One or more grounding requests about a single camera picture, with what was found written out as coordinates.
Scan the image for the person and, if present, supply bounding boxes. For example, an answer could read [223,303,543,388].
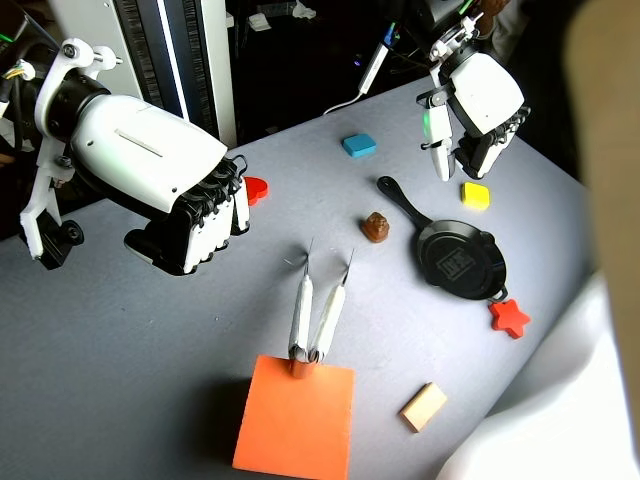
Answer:
[474,0,531,66]

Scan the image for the red star block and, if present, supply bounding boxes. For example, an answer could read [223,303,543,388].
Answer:
[488,298,532,340]

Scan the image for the large orange block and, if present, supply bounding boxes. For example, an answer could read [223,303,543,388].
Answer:
[231,353,356,480]

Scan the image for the white power strip with cable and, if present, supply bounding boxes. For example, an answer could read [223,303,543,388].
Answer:
[322,42,390,116]

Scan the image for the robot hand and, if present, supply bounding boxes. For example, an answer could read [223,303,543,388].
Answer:
[416,52,532,182]
[69,93,251,277]

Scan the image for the white blurred shell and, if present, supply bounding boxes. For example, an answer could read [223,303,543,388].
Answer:
[437,272,640,480]

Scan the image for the black cast-iron skillet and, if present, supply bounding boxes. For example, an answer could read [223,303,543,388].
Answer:
[376,174,509,302]

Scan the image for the red heart block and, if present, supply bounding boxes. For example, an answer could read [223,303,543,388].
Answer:
[243,175,270,207]

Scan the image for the blue block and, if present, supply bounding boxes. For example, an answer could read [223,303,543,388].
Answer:
[341,132,378,159]

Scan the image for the yellow block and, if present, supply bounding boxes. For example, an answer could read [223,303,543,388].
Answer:
[460,181,492,211]

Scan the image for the white and black column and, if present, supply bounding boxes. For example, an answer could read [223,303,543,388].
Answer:
[49,0,237,149]

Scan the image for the brown food piece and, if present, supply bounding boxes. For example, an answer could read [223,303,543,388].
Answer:
[359,211,391,245]

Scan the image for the beige wooden block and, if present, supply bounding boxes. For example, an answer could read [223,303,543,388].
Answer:
[398,381,449,434]

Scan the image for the beige blurred post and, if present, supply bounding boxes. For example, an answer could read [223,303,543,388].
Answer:
[564,0,640,431]

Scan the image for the grey table cloth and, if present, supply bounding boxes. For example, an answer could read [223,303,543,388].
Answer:
[0,74,604,480]

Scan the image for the metal tongs with white tape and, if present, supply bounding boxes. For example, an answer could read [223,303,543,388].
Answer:
[282,237,356,380]

